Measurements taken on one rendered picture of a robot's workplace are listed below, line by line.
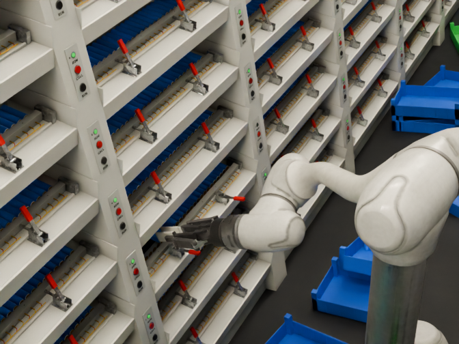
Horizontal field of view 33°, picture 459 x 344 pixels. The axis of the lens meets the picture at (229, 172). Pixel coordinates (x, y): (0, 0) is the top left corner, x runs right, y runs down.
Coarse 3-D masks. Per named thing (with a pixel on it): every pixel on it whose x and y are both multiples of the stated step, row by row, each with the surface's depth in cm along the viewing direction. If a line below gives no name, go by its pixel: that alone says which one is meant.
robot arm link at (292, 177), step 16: (288, 160) 197; (304, 160) 199; (272, 176) 197; (288, 176) 192; (304, 176) 190; (320, 176) 182; (336, 176) 174; (352, 176) 169; (368, 176) 161; (272, 192) 193; (288, 192) 192; (304, 192) 192; (336, 192) 175; (352, 192) 165
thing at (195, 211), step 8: (232, 168) 243; (224, 176) 239; (216, 184) 236; (208, 192) 233; (200, 200) 230; (208, 200) 231; (200, 208) 227; (192, 216) 224; (184, 224) 221; (160, 248) 213; (152, 256) 210; (160, 256) 212; (168, 256) 213; (152, 264) 210
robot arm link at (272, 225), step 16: (256, 208) 192; (272, 208) 189; (288, 208) 191; (240, 224) 191; (256, 224) 188; (272, 224) 185; (288, 224) 184; (304, 224) 188; (240, 240) 191; (256, 240) 188; (272, 240) 185; (288, 240) 184
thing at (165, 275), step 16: (224, 160) 249; (240, 160) 246; (256, 160) 243; (240, 176) 244; (224, 192) 237; (240, 192) 239; (208, 208) 231; (224, 208) 232; (144, 256) 213; (192, 256) 219; (160, 272) 209; (176, 272) 212; (160, 288) 205
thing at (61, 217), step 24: (48, 168) 179; (24, 192) 173; (48, 192) 173; (72, 192) 177; (96, 192) 176; (0, 216) 168; (24, 216) 162; (48, 216) 170; (72, 216) 171; (0, 240) 161; (24, 240) 164; (48, 240) 165; (0, 264) 159; (24, 264) 159; (0, 288) 154
